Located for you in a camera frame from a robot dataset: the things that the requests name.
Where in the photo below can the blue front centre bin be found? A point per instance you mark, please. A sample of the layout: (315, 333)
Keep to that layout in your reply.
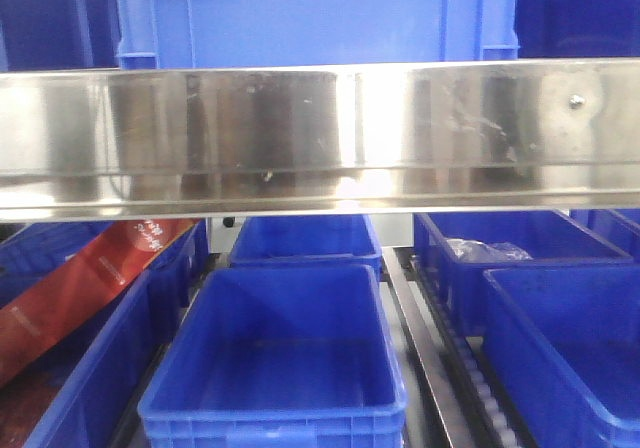
(280, 357)

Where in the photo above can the large blue upper crate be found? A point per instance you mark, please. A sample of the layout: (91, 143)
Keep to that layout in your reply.
(269, 33)

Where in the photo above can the red packaging strip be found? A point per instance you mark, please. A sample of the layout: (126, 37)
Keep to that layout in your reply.
(51, 309)

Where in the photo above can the blue left bin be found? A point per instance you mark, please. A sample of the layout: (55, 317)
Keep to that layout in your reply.
(74, 394)

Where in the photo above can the blue right front bin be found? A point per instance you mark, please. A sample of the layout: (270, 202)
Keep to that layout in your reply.
(565, 345)

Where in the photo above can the blue rear centre bin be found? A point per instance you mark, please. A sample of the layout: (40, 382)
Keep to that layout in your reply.
(309, 240)

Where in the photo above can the clear plastic bag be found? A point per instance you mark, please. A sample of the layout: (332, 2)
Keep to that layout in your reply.
(480, 252)

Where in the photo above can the stainless steel shelf beam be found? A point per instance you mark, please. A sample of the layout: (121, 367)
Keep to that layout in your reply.
(377, 138)

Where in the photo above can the blue bin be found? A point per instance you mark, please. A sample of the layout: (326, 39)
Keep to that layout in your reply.
(309, 240)
(552, 238)
(280, 357)
(74, 394)
(565, 345)

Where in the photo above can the blue right rear bin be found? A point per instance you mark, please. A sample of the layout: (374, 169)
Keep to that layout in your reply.
(552, 238)

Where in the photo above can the roller track rail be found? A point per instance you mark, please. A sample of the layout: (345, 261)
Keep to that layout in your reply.
(455, 400)

